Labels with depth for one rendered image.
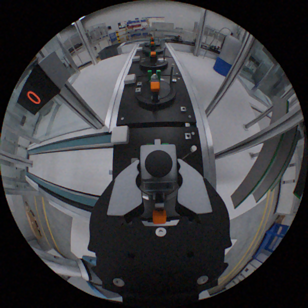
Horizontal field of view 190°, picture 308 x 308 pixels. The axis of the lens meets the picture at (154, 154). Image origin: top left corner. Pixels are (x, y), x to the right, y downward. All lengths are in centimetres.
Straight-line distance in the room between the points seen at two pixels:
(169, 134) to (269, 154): 26
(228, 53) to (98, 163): 106
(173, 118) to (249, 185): 27
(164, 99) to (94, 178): 34
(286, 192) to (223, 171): 378
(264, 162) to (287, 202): 392
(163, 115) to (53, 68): 29
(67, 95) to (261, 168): 42
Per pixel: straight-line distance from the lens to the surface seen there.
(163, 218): 15
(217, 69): 99
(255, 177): 25
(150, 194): 23
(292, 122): 20
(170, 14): 1058
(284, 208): 419
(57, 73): 18
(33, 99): 22
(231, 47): 94
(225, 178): 46
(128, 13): 1106
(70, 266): 46
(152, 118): 29
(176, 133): 27
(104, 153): 35
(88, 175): 38
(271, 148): 24
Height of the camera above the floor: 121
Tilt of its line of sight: 78 degrees down
